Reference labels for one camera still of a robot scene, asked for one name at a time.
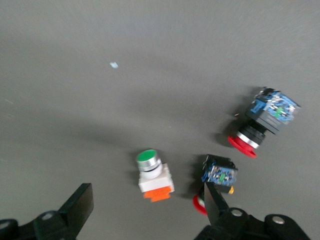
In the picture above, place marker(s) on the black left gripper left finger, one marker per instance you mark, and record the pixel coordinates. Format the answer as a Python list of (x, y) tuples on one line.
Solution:
[(77, 207)]

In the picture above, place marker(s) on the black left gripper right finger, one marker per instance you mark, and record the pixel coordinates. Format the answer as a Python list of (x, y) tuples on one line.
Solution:
[(216, 207)]

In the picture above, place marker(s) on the red mushroom push button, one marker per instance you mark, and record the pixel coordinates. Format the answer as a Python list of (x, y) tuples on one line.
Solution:
[(272, 115), (220, 172)]

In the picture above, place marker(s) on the green push button white body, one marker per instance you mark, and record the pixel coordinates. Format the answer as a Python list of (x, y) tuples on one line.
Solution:
[(152, 175)]

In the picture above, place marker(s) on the small white paper scrap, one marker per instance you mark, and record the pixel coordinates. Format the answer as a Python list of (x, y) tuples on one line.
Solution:
[(113, 65)]

